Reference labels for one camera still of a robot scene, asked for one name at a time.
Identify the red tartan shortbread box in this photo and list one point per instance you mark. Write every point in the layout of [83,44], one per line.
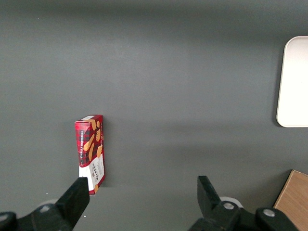
[90,144]

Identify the brown wooden board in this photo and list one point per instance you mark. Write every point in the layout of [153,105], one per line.
[296,192]

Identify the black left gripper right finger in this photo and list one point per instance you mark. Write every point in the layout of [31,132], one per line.
[216,216]

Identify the cream rectangular tray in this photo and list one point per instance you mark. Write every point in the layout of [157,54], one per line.
[296,81]

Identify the dark grey table cover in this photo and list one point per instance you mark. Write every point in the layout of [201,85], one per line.
[154,72]

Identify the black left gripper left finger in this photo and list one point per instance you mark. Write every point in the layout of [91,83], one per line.
[65,211]

